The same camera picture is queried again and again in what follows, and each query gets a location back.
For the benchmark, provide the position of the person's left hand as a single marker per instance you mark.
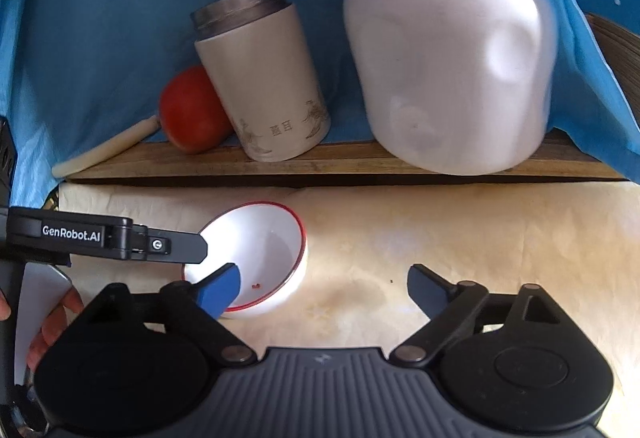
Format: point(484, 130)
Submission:
point(67, 305)

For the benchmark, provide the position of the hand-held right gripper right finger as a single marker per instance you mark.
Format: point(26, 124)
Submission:
point(425, 285)

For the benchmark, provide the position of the red tomato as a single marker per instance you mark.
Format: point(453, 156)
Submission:
point(190, 112)

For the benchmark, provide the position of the white rolling pin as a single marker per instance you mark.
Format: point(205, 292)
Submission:
point(100, 150)

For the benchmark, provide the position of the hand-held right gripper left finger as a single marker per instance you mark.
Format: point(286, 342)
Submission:
point(220, 290)

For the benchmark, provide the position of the wooden board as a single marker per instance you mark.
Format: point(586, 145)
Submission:
point(350, 157)

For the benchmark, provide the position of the small white red-rimmed bowl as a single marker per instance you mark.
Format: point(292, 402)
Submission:
point(265, 243)

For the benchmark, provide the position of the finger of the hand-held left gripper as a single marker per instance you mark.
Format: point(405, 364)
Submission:
point(185, 248)

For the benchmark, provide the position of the cream thermos with steel lid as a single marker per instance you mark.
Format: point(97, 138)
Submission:
point(260, 82)

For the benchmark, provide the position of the white jug with blue lid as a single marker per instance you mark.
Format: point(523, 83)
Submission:
point(450, 67)

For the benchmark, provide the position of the blue cloth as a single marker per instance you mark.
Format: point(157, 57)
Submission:
point(100, 17)

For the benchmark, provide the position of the cream table cover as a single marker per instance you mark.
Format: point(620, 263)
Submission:
point(450, 228)

